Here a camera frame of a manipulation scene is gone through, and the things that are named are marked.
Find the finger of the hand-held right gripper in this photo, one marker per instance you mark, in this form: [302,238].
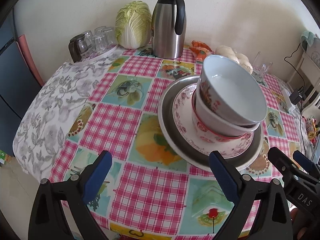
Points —
[280,162]
[303,161]

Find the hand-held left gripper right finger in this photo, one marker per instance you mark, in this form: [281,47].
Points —
[223,175]

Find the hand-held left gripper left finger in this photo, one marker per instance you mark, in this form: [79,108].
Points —
[98,172]

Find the strawberry print bowl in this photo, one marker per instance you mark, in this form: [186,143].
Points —
[207,130]

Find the small white bowl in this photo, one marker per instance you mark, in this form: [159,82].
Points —
[220,123]

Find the round pink floral plate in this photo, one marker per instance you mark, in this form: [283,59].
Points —
[185,120]

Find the light blue bowl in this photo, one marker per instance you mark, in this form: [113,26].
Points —
[237,92]

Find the round stainless steel plate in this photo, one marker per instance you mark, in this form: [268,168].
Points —
[166,110]

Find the person's right hand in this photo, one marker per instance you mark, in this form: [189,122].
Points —
[298,225]

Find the yellow snack packet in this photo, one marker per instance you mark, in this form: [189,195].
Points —
[310,127]

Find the pink checked tablecloth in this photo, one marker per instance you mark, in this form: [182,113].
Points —
[150,192]

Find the white power strip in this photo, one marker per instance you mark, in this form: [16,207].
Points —
[287,102]

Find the black charger adapter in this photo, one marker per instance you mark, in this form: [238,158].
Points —
[296,97]

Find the clear glass mug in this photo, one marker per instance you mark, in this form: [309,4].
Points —
[262,72]

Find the small green box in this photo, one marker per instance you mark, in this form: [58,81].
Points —
[3,157]

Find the steamed bun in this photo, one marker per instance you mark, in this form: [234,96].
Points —
[225,51]
[243,58]
[247,68]

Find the white chair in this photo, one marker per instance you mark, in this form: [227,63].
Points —
[307,58]

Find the grey printed cushion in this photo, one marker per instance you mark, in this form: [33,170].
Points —
[315,52]

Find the white round tray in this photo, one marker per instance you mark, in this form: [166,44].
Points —
[110,51]

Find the teal cloth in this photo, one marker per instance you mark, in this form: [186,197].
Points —
[307,37]

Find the orange snack packet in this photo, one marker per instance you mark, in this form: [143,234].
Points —
[200,52]

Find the dark blue cabinet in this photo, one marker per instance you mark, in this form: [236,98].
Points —
[15,80]

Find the clear glass tumbler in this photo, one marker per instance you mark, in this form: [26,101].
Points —
[100,29]
[100,42]
[110,36]

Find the pink board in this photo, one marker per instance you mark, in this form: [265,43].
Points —
[30,57]

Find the napa cabbage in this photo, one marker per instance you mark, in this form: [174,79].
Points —
[132,25]

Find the stainless steel thermos jug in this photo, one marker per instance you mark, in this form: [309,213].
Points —
[165,30]

